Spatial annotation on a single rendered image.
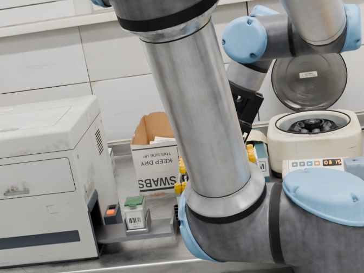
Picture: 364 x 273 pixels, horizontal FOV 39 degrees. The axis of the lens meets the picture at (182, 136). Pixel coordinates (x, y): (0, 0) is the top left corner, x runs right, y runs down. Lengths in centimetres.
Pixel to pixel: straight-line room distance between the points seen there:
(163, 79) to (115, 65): 106
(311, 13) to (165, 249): 64
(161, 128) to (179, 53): 105
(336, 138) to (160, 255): 53
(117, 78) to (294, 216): 105
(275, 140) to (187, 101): 76
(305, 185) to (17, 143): 60
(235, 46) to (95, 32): 84
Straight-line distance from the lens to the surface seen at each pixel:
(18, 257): 119
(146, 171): 135
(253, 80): 98
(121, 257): 113
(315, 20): 70
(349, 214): 69
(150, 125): 160
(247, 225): 71
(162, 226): 113
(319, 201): 68
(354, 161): 120
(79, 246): 114
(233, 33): 85
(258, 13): 97
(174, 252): 111
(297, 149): 133
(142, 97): 165
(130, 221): 111
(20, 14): 169
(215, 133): 62
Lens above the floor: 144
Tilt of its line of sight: 18 degrees down
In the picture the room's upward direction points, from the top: 9 degrees counter-clockwise
